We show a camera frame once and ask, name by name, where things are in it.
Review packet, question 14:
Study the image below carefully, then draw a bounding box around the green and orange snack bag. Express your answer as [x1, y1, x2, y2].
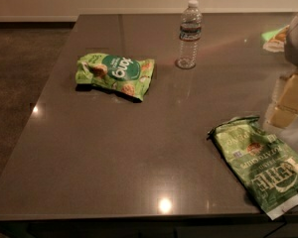
[261, 25, 289, 53]

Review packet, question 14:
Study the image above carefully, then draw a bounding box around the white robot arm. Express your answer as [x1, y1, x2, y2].
[266, 13, 298, 143]

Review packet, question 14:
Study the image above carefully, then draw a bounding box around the clear plastic water bottle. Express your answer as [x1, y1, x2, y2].
[176, 0, 203, 69]

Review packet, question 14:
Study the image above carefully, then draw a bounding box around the green jalapeno chip bag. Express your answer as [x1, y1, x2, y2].
[208, 116, 298, 220]

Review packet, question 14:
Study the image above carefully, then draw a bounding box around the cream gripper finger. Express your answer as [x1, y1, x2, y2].
[267, 68, 298, 128]

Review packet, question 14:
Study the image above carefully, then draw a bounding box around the green rice chip bag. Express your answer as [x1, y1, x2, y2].
[75, 53, 155, 101]

